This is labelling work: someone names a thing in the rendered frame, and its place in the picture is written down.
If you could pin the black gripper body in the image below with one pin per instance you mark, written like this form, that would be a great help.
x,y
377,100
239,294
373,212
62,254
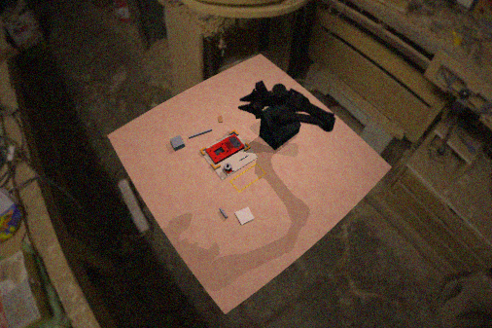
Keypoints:
x,y
260,104

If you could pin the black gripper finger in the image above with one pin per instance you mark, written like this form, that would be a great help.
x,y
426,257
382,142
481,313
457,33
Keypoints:
x,y
247,107
249,97

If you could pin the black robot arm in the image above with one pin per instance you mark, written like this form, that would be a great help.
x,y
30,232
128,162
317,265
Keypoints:
x,y
295,102

